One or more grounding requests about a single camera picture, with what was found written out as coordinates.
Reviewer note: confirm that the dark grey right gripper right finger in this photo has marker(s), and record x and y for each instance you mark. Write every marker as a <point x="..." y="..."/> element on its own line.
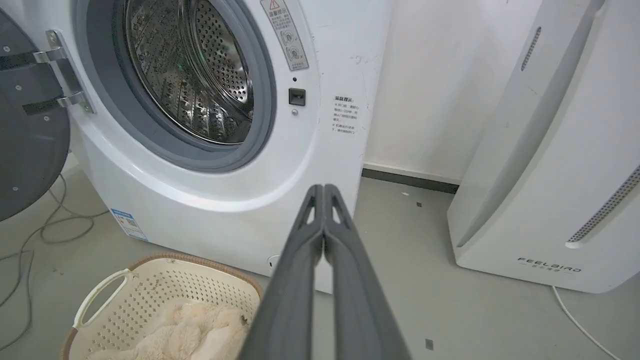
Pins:
<point x="360" y="310"/>

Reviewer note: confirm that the dark washing machine door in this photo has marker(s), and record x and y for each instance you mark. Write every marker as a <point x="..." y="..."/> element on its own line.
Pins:
<point x="27" y="125"/>

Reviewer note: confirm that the cream fluffy cloth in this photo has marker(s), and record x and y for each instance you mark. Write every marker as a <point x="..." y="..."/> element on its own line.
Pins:
<point x="190" y="332"/>

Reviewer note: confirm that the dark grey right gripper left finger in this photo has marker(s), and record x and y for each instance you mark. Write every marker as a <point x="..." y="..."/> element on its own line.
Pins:
<point x="285" y="310"/>

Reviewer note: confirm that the cream perforated laundry basket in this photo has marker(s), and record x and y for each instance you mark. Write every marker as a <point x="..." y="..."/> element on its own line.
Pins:
<point x="145" y="300"/>

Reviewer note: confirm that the white front-load washing machine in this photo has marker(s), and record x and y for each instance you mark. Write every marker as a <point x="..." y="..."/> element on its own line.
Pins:
<point x="210" y="150"/>

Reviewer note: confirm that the white Feelbird air purifier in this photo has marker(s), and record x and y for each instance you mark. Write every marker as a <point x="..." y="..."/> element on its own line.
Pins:
<point x="560" y="165"/>

